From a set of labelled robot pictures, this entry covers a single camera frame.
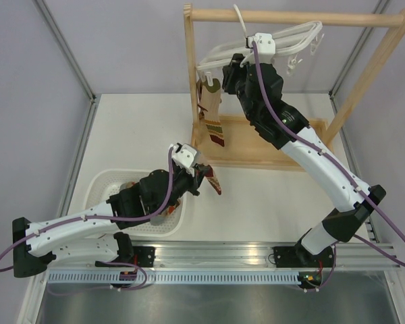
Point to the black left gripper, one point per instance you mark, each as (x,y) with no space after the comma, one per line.
(198,175)

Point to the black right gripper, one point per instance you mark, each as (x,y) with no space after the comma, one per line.
(231,71)

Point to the beige sock olive toe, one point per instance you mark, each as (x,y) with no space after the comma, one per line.
(210,101)
(212,179)

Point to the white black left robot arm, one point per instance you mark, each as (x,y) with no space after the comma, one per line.
(38,245)

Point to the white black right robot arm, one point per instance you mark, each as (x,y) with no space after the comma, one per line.
(258,89)

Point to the white plastic clip hanger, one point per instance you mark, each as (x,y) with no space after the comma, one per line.
(289,42)

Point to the wooden hanging rack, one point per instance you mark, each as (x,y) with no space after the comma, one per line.
(239,117)

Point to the white perforated plastic basket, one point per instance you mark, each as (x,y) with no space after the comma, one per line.
(108,181)

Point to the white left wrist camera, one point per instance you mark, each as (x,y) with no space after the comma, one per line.
(185,156)

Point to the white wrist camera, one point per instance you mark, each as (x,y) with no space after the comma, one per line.
(262,49)
(185,156)

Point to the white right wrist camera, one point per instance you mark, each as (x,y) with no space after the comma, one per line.
(262,49)

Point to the aluminium mounting rail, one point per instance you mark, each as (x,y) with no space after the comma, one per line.
(213,255)

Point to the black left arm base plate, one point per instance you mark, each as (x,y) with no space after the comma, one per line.
(143,256)

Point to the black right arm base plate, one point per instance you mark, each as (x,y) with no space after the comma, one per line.
(285,256)

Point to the white slotted cable duct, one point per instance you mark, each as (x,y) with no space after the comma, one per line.
(174,277)

